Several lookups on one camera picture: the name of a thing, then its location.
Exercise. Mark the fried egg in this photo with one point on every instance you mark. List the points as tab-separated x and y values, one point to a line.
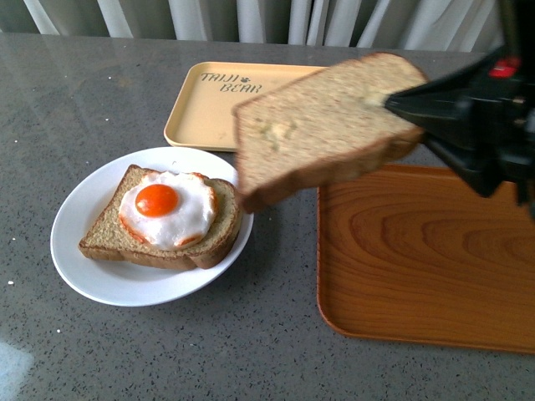
169	211

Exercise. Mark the yellow bear tray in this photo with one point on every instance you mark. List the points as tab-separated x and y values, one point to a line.
201	117

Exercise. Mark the grey white curtain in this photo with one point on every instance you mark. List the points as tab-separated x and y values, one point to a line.
463	26

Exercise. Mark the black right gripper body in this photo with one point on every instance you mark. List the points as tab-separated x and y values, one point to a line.
502	109

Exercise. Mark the white round plate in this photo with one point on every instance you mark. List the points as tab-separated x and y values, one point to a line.
121	283

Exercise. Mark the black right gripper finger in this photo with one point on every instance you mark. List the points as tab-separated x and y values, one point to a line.
465	102
464	167

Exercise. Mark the brown bread slice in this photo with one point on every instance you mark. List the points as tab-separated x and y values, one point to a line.
108	240
326	127

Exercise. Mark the brown wooden tray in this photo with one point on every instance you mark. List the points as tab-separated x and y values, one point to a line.
411	253

